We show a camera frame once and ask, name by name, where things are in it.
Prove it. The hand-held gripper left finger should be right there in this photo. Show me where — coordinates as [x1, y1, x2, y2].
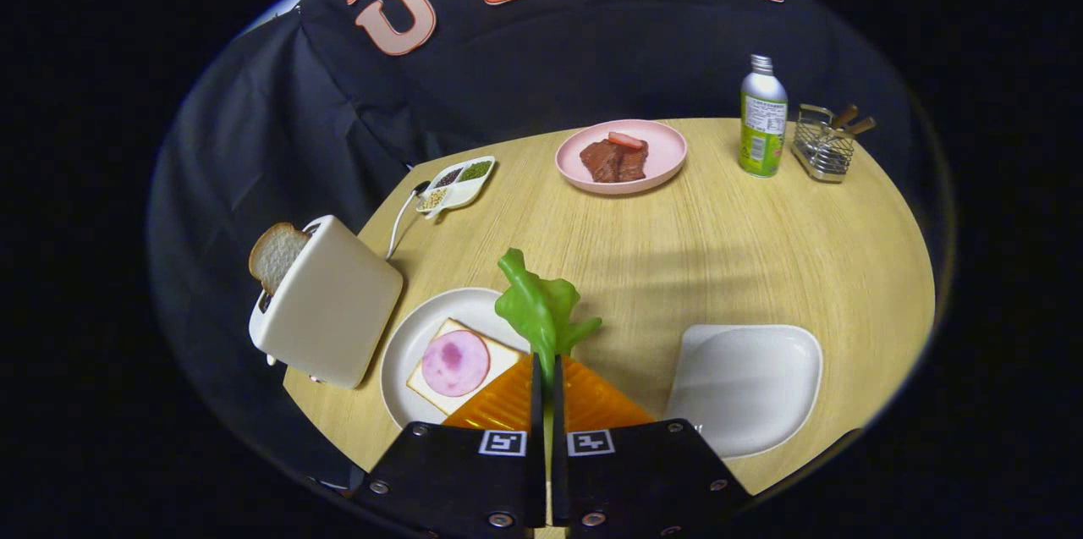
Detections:
[349, 352, 548, 539]

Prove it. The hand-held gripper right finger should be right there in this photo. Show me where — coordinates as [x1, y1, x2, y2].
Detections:
[550, 354, 756, 539]

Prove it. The green lettuce leaf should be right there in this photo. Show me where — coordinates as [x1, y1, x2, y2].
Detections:
[495, 248, 603, 388]

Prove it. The brown crust bread slice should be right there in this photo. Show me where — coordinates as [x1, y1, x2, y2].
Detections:
[248, 222, 312, 296]

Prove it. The pink ham slice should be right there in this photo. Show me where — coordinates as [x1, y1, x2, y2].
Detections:
[421, 330, 491, 398]

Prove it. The white square bread slice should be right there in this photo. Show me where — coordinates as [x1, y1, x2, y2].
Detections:
[406, 318, 523, 416]

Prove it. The white round plate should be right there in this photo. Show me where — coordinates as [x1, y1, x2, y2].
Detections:
[380, 288, 534, 430]

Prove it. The white square plate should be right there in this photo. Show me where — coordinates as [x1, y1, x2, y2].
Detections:
[666, 323, 824, 460]

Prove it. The cream white toaster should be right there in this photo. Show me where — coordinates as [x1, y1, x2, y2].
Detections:
[248, 215, 405, 390]

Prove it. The white divided seed dish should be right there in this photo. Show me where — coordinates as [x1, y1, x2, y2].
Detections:
[415, 155, 497, 220]

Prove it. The brown meat slice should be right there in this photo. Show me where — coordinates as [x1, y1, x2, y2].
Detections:
[580, 139, 650, 184]

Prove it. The pink round plate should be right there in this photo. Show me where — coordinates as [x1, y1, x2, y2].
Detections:
[555, 119, 688, 196]

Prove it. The silver bottle green label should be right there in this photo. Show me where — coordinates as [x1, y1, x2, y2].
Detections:
[739, 54, 789, 179]

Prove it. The black backdrop cloth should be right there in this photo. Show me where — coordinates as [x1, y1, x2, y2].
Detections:
[148, 0, 940, 472]

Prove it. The white toaster cable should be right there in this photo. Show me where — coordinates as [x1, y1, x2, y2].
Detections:
[386, 189, 422, 261]

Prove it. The wire cutlery holder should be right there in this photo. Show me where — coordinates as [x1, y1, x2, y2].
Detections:
[792, 103, 857, 184]

